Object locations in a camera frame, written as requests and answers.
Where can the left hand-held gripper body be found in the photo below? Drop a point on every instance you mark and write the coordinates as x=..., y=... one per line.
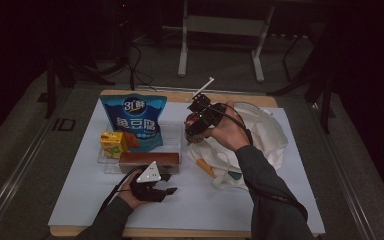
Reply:
x=148, y=190

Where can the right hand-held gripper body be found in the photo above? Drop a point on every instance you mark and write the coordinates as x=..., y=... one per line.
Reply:
x=208, y=115

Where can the red round snack cup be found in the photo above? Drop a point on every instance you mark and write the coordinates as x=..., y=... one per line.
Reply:
x=196, y=137

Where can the clear plastic tray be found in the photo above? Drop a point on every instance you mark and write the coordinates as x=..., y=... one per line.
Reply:
x=173, y=140

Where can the brown rectangular box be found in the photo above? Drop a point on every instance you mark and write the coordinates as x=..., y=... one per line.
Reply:
x=150, y=160

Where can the blue snack bag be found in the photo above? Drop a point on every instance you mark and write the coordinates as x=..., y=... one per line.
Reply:
x=135, y=123

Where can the yellow snack packet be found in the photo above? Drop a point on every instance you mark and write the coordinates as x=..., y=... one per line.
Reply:
x=112, y=145

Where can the white printed tote bag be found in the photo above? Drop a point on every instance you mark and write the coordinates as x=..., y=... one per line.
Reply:
x=270, y=133

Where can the person's left hand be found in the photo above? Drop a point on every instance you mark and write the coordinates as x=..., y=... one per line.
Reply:
x=128, y=196

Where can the person's right hand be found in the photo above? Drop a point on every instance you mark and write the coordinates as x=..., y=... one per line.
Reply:
x=231, y=133

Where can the black floor plate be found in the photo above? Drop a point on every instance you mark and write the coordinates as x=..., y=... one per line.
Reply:
x=64, y=124

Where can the black metal stand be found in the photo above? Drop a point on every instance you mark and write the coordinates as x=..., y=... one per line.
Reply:
x=50, y=86
x=326, y=96

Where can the white metal table frame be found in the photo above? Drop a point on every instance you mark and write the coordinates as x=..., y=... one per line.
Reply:
x=226, y=26

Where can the metal floor rail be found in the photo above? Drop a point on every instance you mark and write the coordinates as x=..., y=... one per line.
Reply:
x=13, y=176
x=350, y=193

